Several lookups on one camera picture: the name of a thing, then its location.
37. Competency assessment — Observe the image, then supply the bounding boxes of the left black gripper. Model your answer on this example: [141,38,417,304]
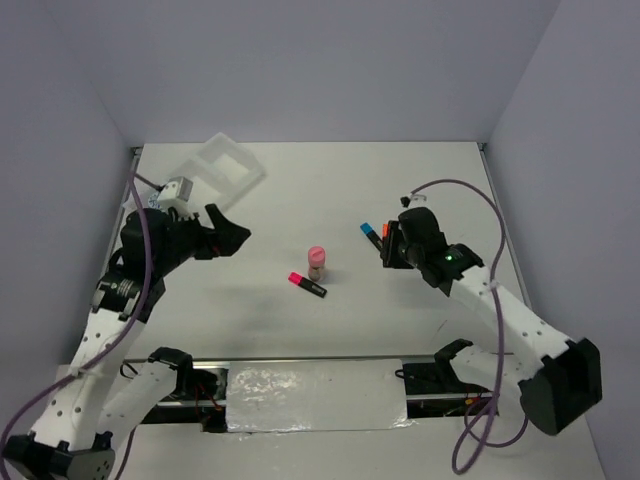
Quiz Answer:
[154,203,252,275]

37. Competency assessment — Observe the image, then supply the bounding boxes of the blue highlighter marker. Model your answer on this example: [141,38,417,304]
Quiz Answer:
[360,222,383,252]

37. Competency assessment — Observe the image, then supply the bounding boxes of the blue paint jar with label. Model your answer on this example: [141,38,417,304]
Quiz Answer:
[147,191,162,210]

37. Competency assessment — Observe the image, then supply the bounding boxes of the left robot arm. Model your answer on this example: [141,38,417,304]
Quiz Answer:
[1,204,251,479]

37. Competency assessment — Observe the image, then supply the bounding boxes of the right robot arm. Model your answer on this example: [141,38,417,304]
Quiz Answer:
[381,207,603,436]

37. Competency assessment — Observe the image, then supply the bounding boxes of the white three-compartment plastic tray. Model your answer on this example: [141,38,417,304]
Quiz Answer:
[124,131,265,216]

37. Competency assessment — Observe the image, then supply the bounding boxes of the pink highlighter marker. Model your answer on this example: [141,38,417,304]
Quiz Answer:
[288,272,327,298]

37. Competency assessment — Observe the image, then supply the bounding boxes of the pink glitter jar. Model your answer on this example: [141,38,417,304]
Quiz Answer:
[307,246,326,283]

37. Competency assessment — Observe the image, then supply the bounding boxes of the silver foil cover plate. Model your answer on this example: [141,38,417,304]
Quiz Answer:
[226,359,409,433]

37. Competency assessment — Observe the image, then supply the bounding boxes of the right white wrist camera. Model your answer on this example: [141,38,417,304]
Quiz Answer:
[400,192,428,209]

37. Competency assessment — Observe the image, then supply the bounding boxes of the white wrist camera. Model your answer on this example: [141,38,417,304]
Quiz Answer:
[400,192,428,209]
[157,176,193,209]

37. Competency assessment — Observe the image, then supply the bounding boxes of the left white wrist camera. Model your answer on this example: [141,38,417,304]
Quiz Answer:
[157,176,193,209]

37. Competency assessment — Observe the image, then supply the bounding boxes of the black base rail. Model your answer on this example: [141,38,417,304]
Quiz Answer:
[144,358,490,434]

